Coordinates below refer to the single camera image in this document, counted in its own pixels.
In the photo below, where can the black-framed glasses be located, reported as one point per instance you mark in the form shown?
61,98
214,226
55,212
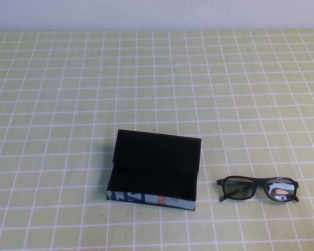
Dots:
259,181

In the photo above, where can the green white-checked tablecloth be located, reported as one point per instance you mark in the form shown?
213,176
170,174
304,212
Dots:
68,91

